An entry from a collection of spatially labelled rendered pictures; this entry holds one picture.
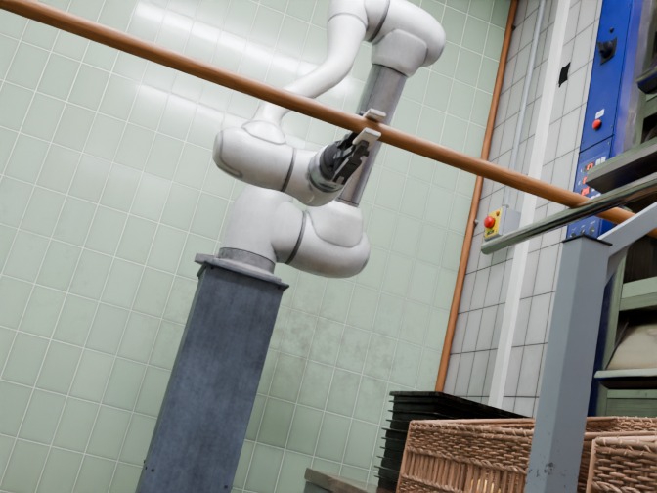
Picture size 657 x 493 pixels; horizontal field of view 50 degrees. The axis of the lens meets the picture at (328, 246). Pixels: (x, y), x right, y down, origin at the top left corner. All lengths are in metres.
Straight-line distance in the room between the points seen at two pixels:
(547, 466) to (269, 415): 1.62
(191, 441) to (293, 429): 0.72
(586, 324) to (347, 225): 1.09
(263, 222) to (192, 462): 0.61
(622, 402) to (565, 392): 0.90
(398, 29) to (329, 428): 1.29
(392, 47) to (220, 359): 0.90
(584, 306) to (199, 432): 1.08
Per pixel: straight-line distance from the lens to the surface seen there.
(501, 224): 2.34
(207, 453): 1.72
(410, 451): 1.46
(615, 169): 1.75
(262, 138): 1.49
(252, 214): 1.81
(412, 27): 1.90
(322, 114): 1.22
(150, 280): 2.34
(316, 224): 1.85
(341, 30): 1.80
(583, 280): 0.87
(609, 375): 1.71
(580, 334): 0.86
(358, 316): 2.46
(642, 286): 1.78
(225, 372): 1.72
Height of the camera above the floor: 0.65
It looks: 15 degrees up
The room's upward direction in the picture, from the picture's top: 14 degrees clockwise
